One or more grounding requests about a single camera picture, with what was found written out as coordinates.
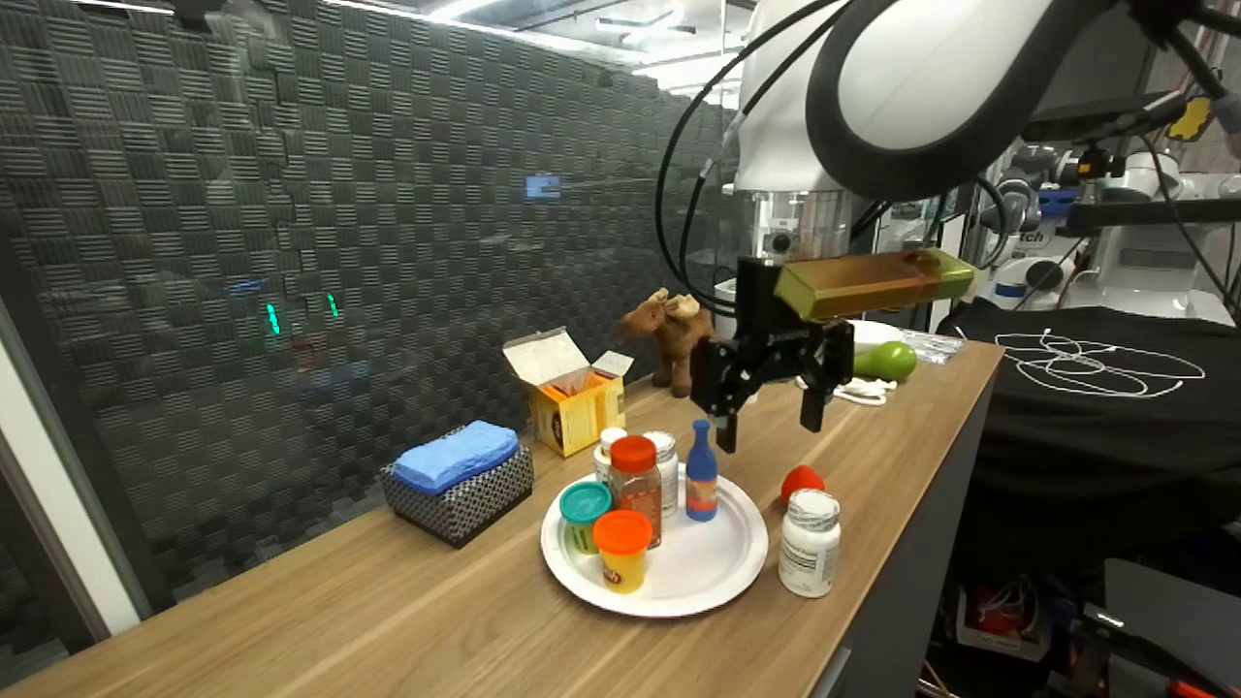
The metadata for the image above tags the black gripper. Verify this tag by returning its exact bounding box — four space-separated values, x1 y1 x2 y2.
691 255 857 456

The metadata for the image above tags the blue toy bottle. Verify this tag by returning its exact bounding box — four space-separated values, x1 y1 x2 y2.
684 414 720 524

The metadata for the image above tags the white pill bottle dark label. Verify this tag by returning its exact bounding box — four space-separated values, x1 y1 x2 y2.
638 427 685 515

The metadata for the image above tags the orange lid dough tub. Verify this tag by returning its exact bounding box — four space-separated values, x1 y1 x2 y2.
589 504 655 597

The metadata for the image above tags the teal lid dough tub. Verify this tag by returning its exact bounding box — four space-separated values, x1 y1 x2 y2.
557 475 621 557

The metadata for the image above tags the white paper plate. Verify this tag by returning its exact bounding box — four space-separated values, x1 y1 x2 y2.
534 467 773 622

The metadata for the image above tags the red toy ball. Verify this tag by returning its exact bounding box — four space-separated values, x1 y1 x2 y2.
774 461 831 513

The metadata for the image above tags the green toy fruit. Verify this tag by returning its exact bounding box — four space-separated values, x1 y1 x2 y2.
848 338 921 387

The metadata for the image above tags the brown moose plush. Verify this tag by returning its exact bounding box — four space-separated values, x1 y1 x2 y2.
616 286 718 399

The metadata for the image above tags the large blue label pill bottle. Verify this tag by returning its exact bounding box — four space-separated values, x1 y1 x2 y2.
774 484 844 600

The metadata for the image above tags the white bowl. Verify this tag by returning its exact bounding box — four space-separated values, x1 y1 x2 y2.
848 317 965 364

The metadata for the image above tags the open yellow cardboard box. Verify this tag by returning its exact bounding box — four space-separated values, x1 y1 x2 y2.
501 326 634 461

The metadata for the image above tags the blue folded cloth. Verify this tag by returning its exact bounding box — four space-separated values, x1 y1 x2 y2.
384 417 525 500

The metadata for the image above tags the grey woven box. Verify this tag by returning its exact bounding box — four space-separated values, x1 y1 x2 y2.
377 430 539 551

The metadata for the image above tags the black cloth cover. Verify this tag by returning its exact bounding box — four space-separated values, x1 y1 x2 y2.
936 297 1241 575

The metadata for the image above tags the coiled white cable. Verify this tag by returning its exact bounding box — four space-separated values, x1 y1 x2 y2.
844 373 896 405

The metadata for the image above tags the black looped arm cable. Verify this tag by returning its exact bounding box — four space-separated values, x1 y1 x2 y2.
650 0 857 320

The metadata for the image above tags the thin white cable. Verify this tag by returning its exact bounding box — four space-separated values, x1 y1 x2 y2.
991 326 1214 403

